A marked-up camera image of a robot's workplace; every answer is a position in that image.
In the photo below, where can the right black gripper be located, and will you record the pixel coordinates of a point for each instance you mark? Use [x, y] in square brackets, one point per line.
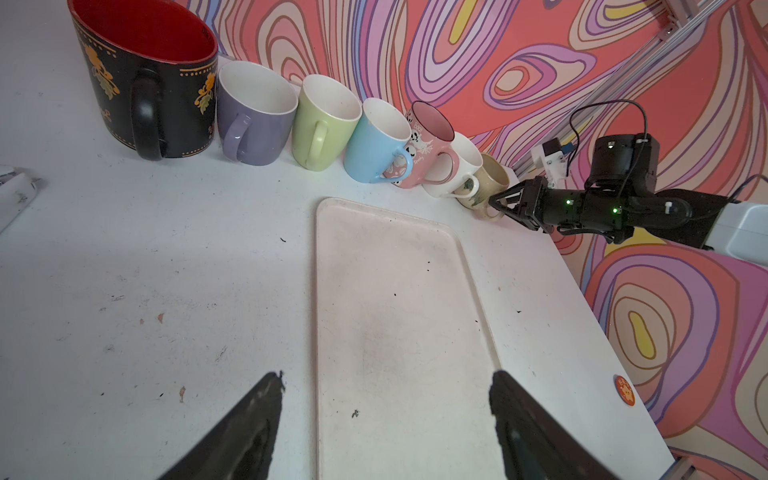
[618, 196]

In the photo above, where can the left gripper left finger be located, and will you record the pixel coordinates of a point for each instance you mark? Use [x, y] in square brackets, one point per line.
[242, 443]

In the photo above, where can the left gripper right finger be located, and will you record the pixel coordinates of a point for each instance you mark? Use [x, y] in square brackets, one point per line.
[533, 444]

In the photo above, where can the beige teapot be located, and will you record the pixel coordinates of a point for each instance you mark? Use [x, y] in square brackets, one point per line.
[492, 178]

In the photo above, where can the white mug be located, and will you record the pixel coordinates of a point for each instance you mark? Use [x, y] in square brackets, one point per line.
[470, 161]

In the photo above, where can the pink mug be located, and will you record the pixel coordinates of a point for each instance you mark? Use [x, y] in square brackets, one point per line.
[431, 136]

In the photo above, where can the light blue mug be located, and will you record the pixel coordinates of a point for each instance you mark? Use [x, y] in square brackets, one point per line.
[376, 151]

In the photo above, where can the beige serving tray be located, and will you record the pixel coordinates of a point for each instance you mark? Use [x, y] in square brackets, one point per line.
[405, 357]

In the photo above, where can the light green mug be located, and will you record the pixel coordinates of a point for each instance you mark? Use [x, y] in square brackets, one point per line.
[327, 115]

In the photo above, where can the purple mug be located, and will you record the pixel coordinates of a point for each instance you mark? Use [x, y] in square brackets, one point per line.
[256, 108]

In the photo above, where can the black mug red inside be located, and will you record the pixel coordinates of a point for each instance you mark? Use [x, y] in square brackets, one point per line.
[153, 67]

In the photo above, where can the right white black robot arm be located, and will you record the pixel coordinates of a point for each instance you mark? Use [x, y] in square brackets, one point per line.
[722, 224]

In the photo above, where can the red round sticker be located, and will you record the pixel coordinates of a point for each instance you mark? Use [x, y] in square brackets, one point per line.
[625, 390]

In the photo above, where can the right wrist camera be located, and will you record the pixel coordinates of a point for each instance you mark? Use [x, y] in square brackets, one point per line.
[552, 156]

